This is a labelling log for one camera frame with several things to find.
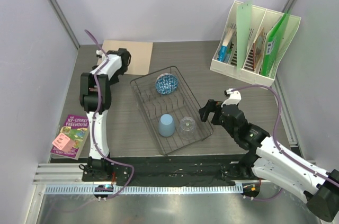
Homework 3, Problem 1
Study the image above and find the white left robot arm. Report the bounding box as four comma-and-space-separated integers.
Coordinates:
79, 48, 131, 181

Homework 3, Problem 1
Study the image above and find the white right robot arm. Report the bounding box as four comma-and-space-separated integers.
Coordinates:
199, 100, 338, 222

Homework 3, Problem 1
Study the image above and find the beige cutting board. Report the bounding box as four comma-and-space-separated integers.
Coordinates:
102, 40, 153, 75

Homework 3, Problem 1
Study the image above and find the clear glass cup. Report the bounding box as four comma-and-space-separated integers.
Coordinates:
179, 117, 196, 140

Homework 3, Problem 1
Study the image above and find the blue patterned bowl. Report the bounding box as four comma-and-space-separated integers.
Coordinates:
155, 73, 179, 95

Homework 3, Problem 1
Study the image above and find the white file organizer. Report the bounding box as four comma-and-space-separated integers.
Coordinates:
210, 1, 301, 86

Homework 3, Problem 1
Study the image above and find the light blue plastic cup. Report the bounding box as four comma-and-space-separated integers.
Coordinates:
158, 114, 175, 137

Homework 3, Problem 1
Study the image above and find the blue book in organizer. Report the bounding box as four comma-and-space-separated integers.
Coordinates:
218, 28, 235, 63

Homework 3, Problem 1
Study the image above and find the brown picture book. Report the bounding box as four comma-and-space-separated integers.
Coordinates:
253, 27, 264, 70

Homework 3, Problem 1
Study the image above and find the dark green folder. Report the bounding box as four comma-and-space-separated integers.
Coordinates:
261, 13, 290, 77

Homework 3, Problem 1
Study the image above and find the light green folder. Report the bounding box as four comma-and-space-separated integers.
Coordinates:
236, 0, 252, 71

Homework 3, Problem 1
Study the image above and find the purple treehouse book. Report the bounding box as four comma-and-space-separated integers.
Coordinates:
50, 114, 89, 160

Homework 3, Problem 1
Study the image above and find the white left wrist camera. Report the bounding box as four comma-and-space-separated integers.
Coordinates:
96, 50, 117, 64

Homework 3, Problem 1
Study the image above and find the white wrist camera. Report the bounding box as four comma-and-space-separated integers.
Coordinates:
221, 88, 242, 107
96, 50, 117, 64

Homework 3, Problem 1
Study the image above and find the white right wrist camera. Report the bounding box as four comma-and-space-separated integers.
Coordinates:
221, 88, 242, 107

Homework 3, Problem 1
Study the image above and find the black wire dish rack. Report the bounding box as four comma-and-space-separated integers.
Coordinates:
130, 66, 213, 155

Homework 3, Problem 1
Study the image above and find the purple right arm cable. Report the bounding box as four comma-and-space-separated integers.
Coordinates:
230, 85, 339, 200

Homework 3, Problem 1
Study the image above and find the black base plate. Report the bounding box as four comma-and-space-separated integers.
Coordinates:
79, 154, 258, 186

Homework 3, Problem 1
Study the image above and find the white slotted cable duct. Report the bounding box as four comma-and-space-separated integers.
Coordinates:
45, 183, 243, 195

